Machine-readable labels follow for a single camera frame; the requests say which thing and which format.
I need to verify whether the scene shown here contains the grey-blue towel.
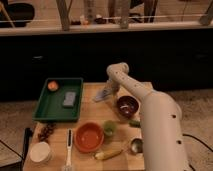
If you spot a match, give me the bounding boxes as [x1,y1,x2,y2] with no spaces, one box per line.
[93,89,111,102]

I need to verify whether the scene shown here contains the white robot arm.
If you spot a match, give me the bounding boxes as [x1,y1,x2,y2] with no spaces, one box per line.
[106,63,190,171]

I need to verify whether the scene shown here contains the dark maroon bowl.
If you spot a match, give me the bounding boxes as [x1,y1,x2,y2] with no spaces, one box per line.
[117,96,139,118]

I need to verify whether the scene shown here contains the red-orange bowl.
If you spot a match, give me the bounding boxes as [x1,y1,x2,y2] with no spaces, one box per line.
[74,122,104,153]

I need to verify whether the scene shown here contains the green cup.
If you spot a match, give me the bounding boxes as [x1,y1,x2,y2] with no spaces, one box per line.
[103,120,116,136]

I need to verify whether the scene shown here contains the green chili pepper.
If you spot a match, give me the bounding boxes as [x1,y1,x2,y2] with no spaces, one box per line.
[129,120,141,128]

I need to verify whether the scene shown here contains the grey sponge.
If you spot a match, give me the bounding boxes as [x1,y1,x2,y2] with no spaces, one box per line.
[63,92,76,107]

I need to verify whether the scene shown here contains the orange fruit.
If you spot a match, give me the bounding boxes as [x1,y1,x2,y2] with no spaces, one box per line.
[47,81,59,92]

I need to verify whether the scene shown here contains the small metal cup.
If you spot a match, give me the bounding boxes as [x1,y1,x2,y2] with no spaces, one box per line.
[131,138,143,154]

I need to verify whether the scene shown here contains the green plastic tray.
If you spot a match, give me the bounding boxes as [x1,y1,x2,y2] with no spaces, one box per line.
[33,78,83,122]

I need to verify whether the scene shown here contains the yellow corn cob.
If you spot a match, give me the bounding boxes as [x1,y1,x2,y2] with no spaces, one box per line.
[94,149,122,160]

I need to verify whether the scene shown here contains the dark grape bunch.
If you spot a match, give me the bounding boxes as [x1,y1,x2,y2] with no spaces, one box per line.
[38,123,55,142]

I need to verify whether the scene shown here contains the white round container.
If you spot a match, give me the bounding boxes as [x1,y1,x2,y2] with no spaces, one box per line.
[30,142,52,163]

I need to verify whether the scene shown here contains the black cable on floor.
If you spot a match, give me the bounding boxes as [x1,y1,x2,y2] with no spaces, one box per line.
[182,133,213,171]

